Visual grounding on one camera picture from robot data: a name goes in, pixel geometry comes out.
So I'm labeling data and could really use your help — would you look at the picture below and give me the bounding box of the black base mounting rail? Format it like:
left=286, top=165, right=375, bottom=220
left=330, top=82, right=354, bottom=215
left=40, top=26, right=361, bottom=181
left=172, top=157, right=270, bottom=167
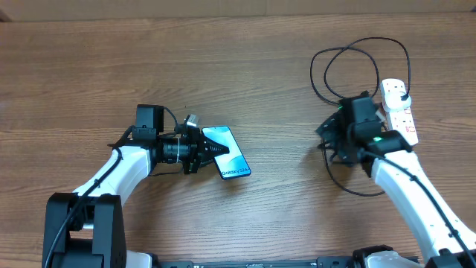
left=152, top=256, right=361, bottom=268

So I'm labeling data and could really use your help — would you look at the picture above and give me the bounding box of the white power strip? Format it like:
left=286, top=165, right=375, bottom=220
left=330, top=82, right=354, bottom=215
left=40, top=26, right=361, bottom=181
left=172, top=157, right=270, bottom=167
left=379, top=77, right=419, bottom=147

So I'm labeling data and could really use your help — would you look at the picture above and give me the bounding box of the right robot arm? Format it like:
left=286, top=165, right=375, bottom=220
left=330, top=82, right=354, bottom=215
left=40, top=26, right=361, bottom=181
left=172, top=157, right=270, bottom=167
left=316, top=92, right=475, bottom=267

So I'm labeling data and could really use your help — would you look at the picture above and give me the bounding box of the blue Samsung Galaxy smartphone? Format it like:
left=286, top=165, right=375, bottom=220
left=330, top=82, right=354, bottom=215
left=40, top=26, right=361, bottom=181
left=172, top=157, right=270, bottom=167
left=202, top=126, right=251, bottom=180

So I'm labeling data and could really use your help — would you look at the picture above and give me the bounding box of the black USB charging cable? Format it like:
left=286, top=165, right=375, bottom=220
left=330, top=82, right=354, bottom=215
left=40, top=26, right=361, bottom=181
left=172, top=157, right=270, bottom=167
left=309, top=36, right=412, bottom=197

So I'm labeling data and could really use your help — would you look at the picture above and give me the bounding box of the white charger adapter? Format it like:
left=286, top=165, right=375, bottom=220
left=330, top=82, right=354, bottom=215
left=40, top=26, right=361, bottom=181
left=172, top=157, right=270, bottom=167
left=382, top=92, right=412, bottom=112

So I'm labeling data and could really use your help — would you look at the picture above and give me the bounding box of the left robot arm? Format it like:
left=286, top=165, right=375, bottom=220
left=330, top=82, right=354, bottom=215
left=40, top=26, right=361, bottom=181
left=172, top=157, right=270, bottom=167
left=42, top=104, right=230, bottom=267

